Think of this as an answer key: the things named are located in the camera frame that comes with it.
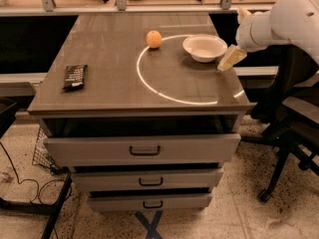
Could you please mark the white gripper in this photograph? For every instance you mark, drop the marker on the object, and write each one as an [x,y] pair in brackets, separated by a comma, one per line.
[245,35]

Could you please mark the grey drawer cabinet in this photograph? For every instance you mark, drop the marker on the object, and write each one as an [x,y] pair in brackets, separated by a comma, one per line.
[134,90]

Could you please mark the blue tape cross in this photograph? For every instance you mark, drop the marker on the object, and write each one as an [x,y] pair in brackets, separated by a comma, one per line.
[150,226]

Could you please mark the black office chair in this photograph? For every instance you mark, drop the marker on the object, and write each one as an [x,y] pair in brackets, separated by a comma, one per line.
[291,114]

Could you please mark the black rxbar chocolate bar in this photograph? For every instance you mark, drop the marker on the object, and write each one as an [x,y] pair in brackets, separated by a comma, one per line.
[74,77]

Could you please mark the top drawer with black handle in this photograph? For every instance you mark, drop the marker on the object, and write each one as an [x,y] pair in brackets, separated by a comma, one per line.
[139,150]

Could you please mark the bottom drawer with black handle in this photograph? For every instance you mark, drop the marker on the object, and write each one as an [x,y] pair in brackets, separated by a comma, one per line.
[150,202]

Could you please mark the black wire basket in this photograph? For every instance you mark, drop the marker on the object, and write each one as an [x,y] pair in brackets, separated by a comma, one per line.
[41,157]

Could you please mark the white paper bowl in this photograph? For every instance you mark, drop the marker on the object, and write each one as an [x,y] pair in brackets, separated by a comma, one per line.
[204,48]

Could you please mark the drawer with black handle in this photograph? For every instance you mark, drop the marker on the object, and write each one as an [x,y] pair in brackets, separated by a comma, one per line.
[139,150]
[150,202]
[148,179]

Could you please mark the middle drawer with black handle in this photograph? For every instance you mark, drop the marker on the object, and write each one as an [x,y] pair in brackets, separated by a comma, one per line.
[148,179]

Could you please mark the orange fruit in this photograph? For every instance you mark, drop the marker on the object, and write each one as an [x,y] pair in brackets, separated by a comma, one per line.
[154,39]

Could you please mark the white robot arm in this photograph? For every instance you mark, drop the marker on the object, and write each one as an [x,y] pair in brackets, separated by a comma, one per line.
[288,22]

